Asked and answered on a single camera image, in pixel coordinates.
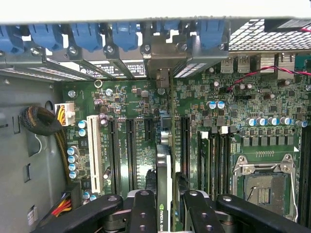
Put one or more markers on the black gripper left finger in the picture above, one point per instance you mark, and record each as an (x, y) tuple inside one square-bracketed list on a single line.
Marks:
[(143, 213)]

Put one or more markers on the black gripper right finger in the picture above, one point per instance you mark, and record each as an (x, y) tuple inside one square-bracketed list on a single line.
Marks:
[(199, 213)]

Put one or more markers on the black RAM slot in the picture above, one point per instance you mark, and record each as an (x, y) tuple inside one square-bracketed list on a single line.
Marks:
[(224, 165), (214, 165)]

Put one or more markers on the long black expansion slot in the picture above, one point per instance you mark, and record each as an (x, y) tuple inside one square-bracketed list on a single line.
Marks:
[(185, 145), (113, 155), (131, 155)]

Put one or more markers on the CPU socket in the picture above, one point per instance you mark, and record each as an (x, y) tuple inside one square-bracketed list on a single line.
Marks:
[(264, 184)]

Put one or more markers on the white expansion slot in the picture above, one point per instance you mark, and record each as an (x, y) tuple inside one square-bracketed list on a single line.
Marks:
[(94, 150)]

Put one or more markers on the short black expansion slot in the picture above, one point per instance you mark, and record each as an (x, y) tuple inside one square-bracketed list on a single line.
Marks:
[(149, 129)]

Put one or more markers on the silver locking lever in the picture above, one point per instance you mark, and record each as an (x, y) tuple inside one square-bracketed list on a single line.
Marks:
[(293, 190)]

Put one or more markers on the green motherboard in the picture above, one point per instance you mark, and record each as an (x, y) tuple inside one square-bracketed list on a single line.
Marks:
[(243, 106)]

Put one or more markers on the open grey PC case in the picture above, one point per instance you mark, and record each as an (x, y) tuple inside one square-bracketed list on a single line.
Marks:
[(24, 157)]

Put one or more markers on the blue slot clip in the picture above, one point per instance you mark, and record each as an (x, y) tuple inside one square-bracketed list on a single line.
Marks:
[(9, 40), (170, 25), (87, 36), (210, 34), (125, 36), (46, 36)]

